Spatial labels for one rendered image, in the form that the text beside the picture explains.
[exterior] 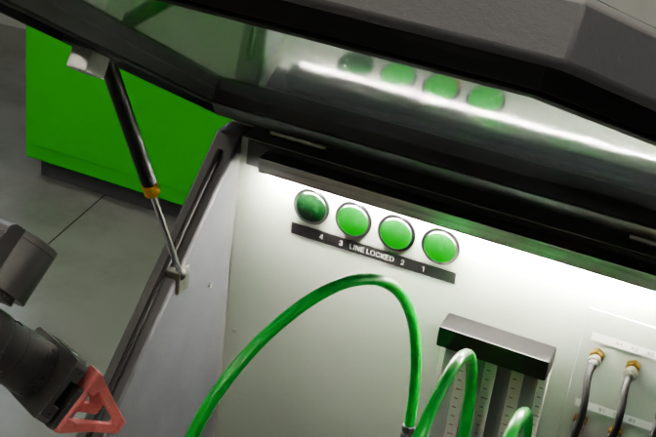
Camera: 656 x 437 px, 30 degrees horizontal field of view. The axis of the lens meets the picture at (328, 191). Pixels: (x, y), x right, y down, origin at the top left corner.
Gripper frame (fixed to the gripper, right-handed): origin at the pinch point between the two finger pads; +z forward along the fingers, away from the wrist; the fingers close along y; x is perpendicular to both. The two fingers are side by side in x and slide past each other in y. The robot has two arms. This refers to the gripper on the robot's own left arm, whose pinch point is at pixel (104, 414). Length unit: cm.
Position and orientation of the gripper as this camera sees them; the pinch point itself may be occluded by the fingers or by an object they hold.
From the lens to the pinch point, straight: 125.2
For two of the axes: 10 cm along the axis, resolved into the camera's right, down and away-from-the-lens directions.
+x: -5.8, 7.9, -1.7
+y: -5.5, -2.4, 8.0
